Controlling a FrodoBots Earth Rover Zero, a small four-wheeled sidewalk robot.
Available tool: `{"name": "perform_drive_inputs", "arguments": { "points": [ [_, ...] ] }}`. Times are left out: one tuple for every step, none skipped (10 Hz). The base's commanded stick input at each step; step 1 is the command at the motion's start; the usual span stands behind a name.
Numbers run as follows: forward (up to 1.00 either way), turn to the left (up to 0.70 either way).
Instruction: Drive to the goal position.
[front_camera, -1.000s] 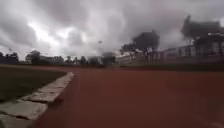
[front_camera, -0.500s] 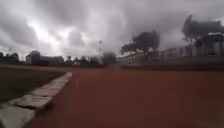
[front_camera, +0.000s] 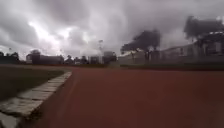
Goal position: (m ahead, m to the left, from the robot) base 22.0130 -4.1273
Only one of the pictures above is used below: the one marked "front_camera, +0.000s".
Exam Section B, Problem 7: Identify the pole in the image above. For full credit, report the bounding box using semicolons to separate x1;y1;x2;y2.
98;39;104;65

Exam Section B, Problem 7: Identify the row of trees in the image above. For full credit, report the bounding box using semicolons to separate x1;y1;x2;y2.
63;50;118;66

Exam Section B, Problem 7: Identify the dark tree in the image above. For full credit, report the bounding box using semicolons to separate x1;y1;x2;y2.
120;29;162;54
183;15;224;41

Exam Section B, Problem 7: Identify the red dirt track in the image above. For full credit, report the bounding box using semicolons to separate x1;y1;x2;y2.
19;66;224;128

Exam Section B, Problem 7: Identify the dark low building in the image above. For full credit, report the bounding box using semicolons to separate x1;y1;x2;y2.
25;53;65;66

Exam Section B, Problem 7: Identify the pale stone kerb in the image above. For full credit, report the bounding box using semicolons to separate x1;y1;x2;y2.
0;70;73;128

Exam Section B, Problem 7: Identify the dark grass field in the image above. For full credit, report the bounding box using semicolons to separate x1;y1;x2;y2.
0;65;68;102

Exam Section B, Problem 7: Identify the pale perimeter wall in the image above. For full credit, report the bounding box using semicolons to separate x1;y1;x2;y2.
117;42;224;66

